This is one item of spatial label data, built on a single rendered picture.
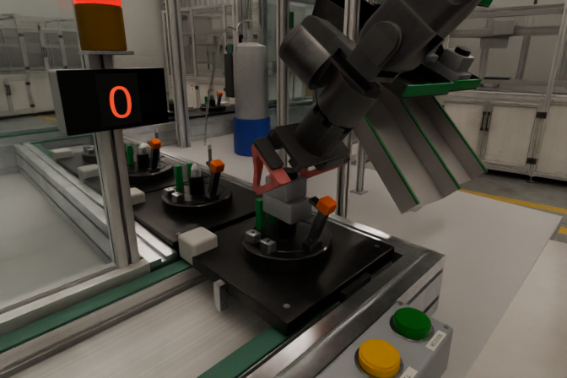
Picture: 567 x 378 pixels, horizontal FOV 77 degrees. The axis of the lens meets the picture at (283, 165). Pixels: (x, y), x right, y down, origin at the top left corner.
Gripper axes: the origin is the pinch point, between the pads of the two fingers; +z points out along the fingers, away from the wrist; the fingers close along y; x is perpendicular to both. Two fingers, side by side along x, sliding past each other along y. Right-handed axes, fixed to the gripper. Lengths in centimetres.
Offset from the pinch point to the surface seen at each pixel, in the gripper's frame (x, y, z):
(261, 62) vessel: -66, -60, 35
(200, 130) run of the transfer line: -79, -57, 88
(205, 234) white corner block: -0.4, 8.9, 11.8
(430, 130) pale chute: 0.1, -46.9, -2.0
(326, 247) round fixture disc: 11.4, -1.6, 2.0
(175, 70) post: -89, -41, 59
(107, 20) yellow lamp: -20.2, 19.2, -10.9
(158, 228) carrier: -7.7, 11.3, 20.6
